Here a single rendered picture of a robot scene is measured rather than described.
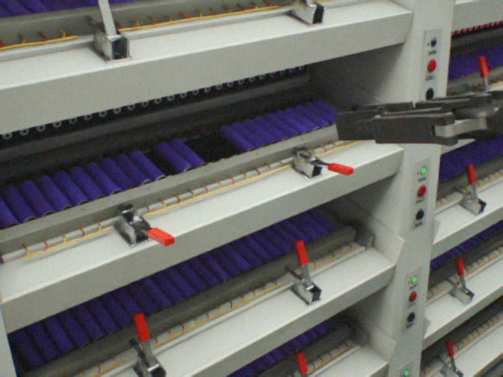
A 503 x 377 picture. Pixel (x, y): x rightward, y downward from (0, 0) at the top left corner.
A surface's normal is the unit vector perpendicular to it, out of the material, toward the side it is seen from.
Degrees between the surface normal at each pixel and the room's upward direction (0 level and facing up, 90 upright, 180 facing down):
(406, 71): 90
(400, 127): 91
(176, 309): 15
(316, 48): 105
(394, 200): 90
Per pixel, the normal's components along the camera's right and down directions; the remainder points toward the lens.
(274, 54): 0.61, 0.52
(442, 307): 0.13, -0.81
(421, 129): -0.83, 0.27
